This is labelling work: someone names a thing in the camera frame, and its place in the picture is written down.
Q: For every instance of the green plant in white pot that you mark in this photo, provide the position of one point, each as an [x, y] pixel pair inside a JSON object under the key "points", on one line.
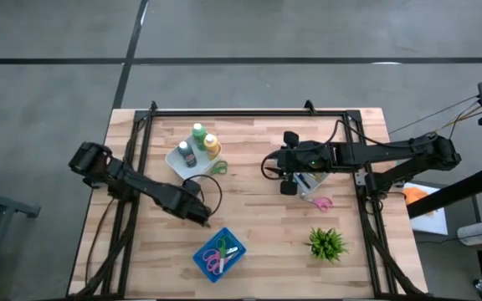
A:
{"points": [[326, 244]]}

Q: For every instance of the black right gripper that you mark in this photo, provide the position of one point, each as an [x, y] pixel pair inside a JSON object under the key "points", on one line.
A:
{"points": [[312, 159]]}

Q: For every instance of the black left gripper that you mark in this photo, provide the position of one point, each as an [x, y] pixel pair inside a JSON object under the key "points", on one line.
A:
{"points": [[188, 205]]}

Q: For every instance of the green paint bottle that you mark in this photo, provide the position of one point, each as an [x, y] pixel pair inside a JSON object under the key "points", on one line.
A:
{"points": [[200, 136]]}

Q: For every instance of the black diagonal beam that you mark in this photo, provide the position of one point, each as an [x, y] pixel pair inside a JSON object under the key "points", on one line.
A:
{"points": [[454, 192]]}

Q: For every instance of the black paint bottle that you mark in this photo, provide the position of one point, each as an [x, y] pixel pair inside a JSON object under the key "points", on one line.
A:
{"points": [[188, 156]]}

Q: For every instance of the yellow paint bottle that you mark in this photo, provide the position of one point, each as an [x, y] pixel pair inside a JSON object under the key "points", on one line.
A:
{"points": [[212, 148]]}

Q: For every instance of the blue slotted plastic basket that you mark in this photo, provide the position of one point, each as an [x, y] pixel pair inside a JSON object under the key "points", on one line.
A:
{"points": [[234, 236]]}

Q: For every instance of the silver mounting bracket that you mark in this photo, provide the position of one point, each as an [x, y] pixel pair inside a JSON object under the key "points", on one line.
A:
{"points": [[360, 179]]}

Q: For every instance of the grey plastic bin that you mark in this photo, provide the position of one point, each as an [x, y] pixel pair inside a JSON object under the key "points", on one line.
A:
{"points": [[322, 183]]}

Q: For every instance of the white plastic bin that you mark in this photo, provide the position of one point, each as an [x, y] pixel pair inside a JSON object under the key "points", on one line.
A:
{"points": [[201, 171]]}

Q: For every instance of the white board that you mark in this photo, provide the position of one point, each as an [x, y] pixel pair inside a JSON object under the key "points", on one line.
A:
{"points": [[431, 223]]}

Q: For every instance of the orange cloth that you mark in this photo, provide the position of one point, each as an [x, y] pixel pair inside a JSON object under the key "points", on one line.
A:
{"points": [[416, 195]]}

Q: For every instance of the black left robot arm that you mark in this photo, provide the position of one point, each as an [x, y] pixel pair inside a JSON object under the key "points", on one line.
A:
{"points": [[140, 188]]}

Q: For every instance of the grey metal stand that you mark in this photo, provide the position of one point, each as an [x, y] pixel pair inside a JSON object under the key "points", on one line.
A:
{"points": [[2, 200]]}

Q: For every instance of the white roll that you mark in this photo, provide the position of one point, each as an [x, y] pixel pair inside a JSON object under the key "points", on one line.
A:
{"points": [[475, 233]]}

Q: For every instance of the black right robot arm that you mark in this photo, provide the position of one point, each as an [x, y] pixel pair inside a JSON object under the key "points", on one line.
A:
{"points": [[391, 154]]}

